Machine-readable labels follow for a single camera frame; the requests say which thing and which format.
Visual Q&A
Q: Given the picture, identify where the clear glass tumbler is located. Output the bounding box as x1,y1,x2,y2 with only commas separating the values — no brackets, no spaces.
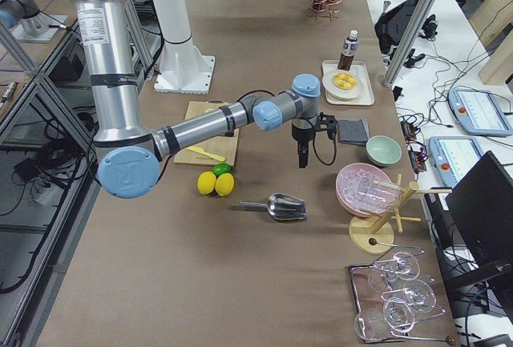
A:
353,309,390,342

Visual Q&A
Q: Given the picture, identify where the black monitor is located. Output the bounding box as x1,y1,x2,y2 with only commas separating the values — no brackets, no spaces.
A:
445,151,512,313

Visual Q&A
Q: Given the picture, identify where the blue teach pendant far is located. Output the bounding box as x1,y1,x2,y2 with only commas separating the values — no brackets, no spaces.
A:
447,88,512,137

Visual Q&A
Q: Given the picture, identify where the wooden cutting board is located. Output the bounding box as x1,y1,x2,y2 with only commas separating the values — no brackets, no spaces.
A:
173,101,239,166

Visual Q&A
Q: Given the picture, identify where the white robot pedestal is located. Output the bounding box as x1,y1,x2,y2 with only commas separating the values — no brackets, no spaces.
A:
152,0,215,95

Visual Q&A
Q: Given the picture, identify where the cream plastic tray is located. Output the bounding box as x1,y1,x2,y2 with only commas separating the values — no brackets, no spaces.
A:
321,60,374,106

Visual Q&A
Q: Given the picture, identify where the yellow plastic knife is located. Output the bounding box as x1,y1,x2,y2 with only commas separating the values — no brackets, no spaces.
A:
187,146,226,162

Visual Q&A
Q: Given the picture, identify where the yellow lemon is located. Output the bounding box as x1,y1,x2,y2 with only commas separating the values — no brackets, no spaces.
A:
196,171,217,196
215,173,235,196

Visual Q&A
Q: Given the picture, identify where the metal scoop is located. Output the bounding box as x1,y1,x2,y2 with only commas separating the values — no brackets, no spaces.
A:
240,193,307,222

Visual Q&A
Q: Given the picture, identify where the dark sauce bottle on tray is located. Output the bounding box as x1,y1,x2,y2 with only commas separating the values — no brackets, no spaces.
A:
337,30,358,71

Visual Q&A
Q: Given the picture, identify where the wire glass rack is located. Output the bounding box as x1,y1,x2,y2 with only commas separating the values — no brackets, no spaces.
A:
348,244,456,346

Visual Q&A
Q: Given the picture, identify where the aluminium frame post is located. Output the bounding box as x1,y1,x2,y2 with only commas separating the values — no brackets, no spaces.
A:
382,0,435,88

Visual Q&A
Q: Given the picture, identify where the clear wine glass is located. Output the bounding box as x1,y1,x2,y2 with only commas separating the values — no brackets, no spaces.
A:
383,297,414,333
402,280,436,313
373,252,420,283

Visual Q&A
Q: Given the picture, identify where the grey folded cloth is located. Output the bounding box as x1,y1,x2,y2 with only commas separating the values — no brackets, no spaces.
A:
337,119,369,146

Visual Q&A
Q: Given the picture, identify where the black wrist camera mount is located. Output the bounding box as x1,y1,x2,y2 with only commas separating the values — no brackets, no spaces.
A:
314,112,337,142

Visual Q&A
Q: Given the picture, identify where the wooden mug tree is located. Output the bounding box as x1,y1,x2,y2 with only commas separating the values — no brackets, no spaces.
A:
349,174,452,255

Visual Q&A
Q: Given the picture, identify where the green lime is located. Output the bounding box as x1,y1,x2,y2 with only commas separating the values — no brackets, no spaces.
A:
212,163,232,177

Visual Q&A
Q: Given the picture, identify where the white plate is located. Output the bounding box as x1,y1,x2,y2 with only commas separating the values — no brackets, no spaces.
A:
322,70,363,100

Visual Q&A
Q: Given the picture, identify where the blue teach pendant near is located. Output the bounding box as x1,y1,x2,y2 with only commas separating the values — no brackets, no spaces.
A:
425,135,492,187

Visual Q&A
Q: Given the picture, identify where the copper wire bottle rack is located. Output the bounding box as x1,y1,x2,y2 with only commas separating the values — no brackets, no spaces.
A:
309,0,342,19

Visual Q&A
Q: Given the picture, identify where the green bowl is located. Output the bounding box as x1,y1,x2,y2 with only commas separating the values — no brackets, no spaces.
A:
366,135,402,167

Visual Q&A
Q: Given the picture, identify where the blue teach pendant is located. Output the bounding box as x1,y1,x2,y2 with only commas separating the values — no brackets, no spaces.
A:
425,135,492,187
447,88,512,137

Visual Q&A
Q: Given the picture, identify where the pink bowl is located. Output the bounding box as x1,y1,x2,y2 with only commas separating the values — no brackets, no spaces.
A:
336,163,399,217

